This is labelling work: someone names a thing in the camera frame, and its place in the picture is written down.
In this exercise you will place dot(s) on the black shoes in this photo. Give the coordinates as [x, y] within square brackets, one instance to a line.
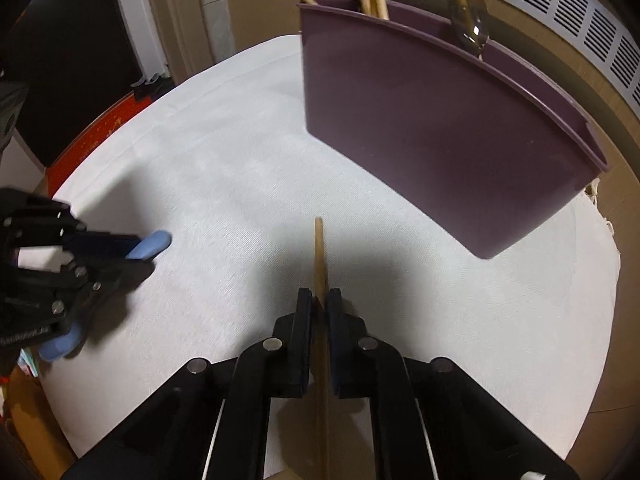
[149, 85]

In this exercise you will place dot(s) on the dark cabinet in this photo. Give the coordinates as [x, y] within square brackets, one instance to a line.
[75, 50]

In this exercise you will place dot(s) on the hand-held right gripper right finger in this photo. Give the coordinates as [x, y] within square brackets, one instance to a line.
[337, 345]

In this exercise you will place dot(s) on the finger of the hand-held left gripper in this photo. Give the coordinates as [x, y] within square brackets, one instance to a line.
[115, 277]
[105, 247]

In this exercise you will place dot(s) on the grey vent grille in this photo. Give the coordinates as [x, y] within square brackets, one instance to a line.
[575, 15]

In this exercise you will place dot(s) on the purple plastic container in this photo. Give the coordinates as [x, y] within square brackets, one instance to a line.
[425, 135]

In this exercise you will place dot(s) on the light blue utensil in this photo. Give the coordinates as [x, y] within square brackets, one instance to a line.
[155, 245]

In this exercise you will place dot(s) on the white tablecloth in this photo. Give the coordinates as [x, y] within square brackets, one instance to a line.
[225, 160]

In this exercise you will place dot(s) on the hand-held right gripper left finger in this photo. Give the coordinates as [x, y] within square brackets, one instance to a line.
[302, 345]

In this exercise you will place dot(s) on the red floor mat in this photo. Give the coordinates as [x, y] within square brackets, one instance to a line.
[95, 135]

